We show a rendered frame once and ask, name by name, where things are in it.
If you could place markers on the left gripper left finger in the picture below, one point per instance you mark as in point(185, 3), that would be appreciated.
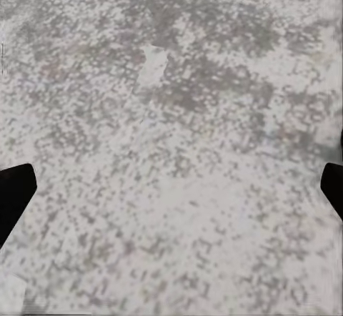
point(17, 187)

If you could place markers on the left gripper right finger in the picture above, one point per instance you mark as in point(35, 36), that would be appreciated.
point(332, 186)

